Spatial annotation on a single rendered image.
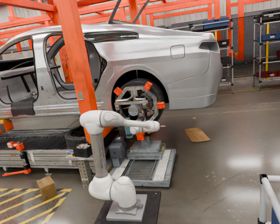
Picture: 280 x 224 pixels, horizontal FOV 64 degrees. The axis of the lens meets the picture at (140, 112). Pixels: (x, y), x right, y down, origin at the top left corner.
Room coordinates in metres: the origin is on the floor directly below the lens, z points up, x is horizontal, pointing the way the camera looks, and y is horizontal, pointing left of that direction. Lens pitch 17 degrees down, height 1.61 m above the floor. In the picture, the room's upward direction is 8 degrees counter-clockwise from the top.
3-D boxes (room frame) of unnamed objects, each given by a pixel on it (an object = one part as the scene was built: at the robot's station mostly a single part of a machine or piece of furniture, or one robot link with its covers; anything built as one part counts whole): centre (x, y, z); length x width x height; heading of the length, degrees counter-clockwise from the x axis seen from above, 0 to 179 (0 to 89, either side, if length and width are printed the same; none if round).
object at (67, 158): (2.45, 0.74, 0.44); 0.43 x 0.17 x 0.03; 73
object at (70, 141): (3.15, 0.82, 0.39); 0.66 x 0.66 x 0.24
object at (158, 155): (2.95, -0.02, 0.13); 0.50 x 0.36 x 0.10; 73
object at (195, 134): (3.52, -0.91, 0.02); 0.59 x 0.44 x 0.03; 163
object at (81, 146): (2.44, 0.72, 0.51); 0.20 x 0.14 x 0.13; 65
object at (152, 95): (2.79, 0.03, 0.85); 0.54 x 0.07 x 0.54; 73
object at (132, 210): (1.57, 0.19, 0.36); 0.22 x 0.18 x 0.06; 74
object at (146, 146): (2.95, -0.02, 0.32); 0.40 x 0.30 x 0.28; 73
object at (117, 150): (2.84, 0.34, 0.26); 0.42 x 0.18 x 0.35; 163
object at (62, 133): (3.79, 1.57, 0.28); 2.47 x 0.06 x 0.22; 73
